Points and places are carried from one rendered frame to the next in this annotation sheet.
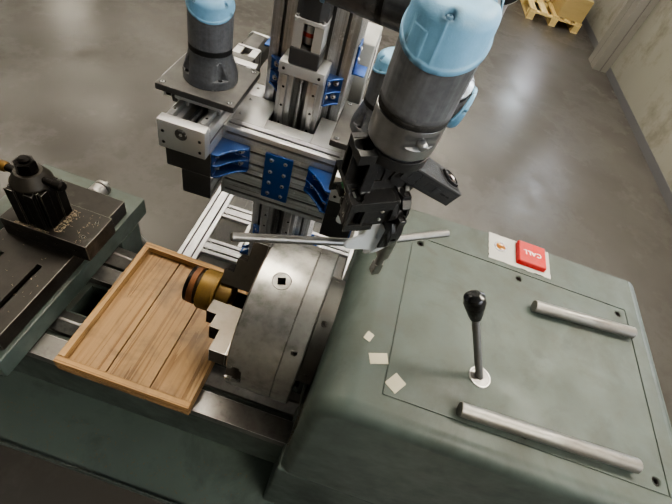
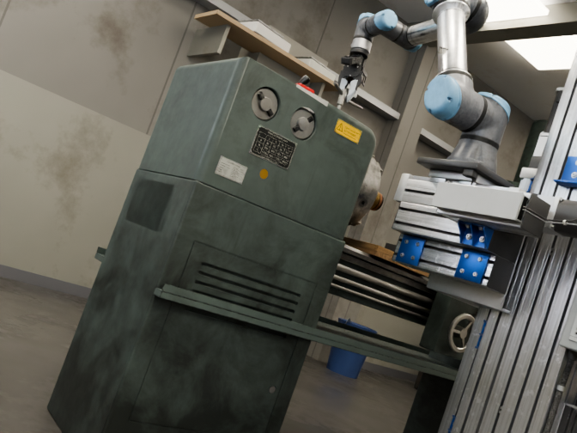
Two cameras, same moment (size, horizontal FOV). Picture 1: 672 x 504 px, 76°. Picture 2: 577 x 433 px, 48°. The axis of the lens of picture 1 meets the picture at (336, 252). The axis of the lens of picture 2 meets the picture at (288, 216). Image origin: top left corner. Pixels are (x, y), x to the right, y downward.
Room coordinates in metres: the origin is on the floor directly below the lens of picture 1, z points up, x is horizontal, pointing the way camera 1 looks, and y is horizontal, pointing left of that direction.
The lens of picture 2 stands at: (2.39, -1.44, 0.72)
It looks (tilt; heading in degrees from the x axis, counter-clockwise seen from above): 4 degrees up; 145
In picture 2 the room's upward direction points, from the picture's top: 20 degrees clockwise
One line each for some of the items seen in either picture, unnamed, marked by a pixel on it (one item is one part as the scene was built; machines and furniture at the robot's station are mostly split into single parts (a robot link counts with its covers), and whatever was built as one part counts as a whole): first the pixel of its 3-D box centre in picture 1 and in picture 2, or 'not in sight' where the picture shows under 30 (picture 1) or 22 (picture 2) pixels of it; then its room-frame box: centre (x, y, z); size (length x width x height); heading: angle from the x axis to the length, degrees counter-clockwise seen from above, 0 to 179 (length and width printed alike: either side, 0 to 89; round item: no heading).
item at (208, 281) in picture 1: (211, 290); (368, 198); (0.46, 0.21, 1.08); 0.09 x 0.09 x 0.09; 0
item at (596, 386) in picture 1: (461, 375); (258, 150); (0.48, -0.34, 1.06); 0.59 x 0.48 x 0.39; 90
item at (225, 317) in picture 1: (226, 337); not in sight; (0.37, 0.14, 1.09); 0.12 x 0.11 x 0.05; 0
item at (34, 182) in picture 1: (30, 175); not in sight; (0.54, 0.65, 1.14); 0.08 x 0.08 x 0.03
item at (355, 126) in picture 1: (380, 115); (474, 156); (1.09, 0.01, 1.21); 0.15 x 0.15 x 0.10
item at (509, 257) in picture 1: (512, 262); (303, 101); (0.68, -0.36, 1.23); 0.13 x 0.08 x 0.06; 90
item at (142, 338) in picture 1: (165, 319); (373, 253); (0.46, 0.33, 0.89); 0.36 x 0.30 x 0.04; 0
